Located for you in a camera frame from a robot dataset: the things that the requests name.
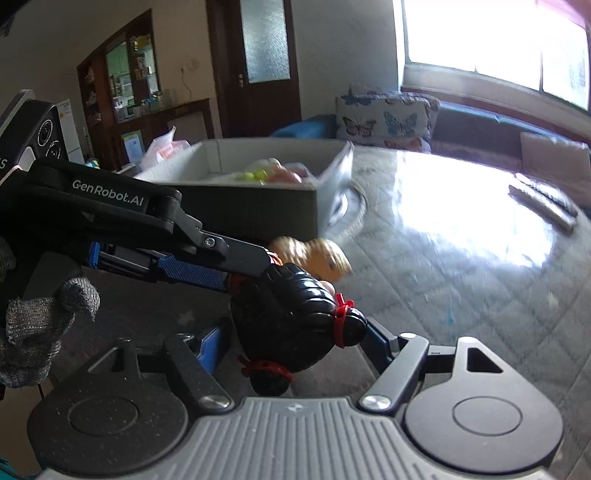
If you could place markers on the white plush rabbit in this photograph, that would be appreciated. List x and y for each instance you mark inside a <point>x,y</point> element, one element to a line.
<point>265,164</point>

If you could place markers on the yellow peanut toy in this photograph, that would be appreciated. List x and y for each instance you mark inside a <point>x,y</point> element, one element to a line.
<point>323,258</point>

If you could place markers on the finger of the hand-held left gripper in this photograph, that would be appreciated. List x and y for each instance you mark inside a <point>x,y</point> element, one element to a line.
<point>194,272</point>
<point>231,254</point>

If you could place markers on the white remote control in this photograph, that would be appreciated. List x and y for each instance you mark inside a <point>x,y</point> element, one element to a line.
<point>540,207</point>

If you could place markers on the red and white plush toy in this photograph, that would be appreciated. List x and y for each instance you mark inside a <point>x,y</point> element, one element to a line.
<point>291,176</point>

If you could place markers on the butterfly print pillow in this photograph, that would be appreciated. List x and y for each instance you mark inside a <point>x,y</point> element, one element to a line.
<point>433,110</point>
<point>383,115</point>

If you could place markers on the white appliance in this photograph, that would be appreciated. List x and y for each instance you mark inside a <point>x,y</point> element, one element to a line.
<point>71,134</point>

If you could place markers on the tall wooden display cabinet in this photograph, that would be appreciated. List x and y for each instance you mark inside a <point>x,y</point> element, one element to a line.
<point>99,78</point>

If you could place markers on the grey cardboard box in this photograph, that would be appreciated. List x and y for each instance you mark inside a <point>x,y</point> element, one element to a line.
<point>258,207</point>

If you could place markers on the dark remote control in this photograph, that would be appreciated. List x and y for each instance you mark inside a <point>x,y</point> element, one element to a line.
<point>549,194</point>

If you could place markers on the person's left hand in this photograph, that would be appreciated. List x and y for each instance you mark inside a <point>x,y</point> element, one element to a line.
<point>37,323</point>

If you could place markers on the green alien toy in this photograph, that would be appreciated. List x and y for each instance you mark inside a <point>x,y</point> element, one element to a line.
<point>249,176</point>

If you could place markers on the window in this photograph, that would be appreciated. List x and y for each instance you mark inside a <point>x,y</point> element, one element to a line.
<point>485,37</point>

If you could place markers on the blue sofa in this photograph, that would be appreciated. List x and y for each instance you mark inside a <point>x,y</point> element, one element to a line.
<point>471,122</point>

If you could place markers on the black-haired doll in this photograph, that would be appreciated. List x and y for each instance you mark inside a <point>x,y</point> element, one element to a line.
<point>286,314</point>

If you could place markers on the dark wooden door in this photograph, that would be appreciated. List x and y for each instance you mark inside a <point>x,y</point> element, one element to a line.
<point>231,106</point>

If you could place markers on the white plastic bag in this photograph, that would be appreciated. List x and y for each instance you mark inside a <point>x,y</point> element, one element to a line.
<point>161,147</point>

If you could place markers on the grey pillow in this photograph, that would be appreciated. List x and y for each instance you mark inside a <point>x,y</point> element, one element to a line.
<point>554,157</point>

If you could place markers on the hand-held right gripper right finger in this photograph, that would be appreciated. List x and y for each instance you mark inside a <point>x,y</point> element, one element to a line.
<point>381,344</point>

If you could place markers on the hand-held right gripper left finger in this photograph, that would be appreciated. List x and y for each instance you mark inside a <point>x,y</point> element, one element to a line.
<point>214,344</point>

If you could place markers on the low wooden cabinet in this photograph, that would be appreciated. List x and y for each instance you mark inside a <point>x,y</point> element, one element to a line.
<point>184,120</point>

